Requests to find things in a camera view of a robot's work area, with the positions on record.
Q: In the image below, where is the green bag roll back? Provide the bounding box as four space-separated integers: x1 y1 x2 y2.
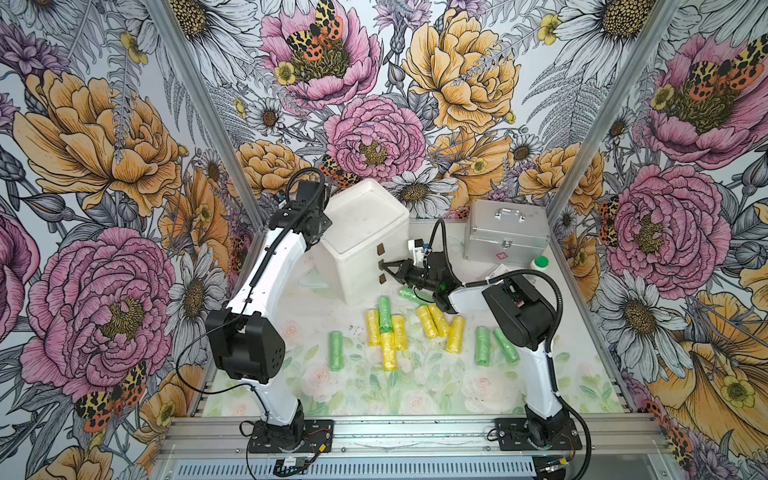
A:
399 287 420 304

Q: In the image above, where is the white bottle green cap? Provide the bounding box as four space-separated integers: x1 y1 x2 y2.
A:
530 255 550 271

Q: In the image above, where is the red white small box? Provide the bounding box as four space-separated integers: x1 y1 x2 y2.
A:
486 264 511 280

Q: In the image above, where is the green bag roll far left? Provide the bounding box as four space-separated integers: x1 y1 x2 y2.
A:
329 331 344 372

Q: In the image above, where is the yellow bag roll front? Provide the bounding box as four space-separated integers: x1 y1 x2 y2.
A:
380 332 397 372

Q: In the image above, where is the floral table mat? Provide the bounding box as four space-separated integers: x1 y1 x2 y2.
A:
200 323 625 418

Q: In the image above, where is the white plastic drawer cabinet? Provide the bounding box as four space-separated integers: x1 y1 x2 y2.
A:
310 179 410 306

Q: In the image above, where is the aluminium front rail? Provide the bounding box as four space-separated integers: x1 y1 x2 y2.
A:
152 413 686 479

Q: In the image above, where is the silver aluminium case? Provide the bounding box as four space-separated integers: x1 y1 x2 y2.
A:
463 199 550 267

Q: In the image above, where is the green bag roll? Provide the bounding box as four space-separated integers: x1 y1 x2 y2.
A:
329 331 344 372
475 326 491 367
399 287 420 304
377 296 393 333
493 327 520 364

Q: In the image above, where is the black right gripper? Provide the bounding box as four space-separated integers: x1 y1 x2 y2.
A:
381 258 439 293

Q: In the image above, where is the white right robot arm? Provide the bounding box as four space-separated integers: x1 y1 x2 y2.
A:
378 249 593 453

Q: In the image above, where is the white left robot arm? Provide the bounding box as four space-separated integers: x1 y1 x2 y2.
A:
205 176 331 453

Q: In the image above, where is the green bag roll far right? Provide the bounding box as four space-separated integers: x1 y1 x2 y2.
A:
493 327 520 364

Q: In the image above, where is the green bag roll centre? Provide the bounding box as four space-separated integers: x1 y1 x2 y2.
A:
377 296 393 333

